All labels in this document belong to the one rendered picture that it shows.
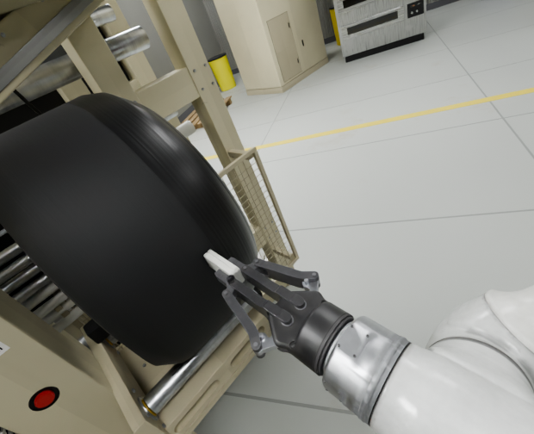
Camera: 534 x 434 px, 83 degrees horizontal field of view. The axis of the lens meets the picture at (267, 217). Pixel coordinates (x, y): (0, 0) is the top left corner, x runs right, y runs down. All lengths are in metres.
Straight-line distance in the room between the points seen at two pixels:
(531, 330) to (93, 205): 0.53
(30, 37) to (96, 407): 0.84
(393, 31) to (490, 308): 5.93
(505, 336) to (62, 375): 0.69
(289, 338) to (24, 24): 0.90
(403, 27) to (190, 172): 5.88
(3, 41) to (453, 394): 1.02
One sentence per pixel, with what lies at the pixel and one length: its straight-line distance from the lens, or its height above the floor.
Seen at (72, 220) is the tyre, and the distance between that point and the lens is 0.46.
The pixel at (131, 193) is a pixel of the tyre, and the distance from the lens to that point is 0.46.
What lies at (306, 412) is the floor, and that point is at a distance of 1.61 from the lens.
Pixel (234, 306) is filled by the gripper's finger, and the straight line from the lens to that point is 0.41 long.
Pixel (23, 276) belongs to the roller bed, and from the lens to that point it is 1.06.
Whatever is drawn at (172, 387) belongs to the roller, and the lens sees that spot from 0.76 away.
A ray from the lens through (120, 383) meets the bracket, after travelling 0.80.
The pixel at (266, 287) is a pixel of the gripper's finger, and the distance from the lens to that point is 0.41.
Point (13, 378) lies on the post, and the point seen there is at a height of 1.13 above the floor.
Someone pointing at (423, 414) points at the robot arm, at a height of 1.19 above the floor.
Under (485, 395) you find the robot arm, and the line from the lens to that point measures 0.32.
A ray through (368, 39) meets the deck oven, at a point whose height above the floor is 0.27.
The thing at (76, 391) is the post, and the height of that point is 1.02.
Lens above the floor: 1.48
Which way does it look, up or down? 35 degrees down
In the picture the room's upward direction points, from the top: 23 degrees counter-clockwise
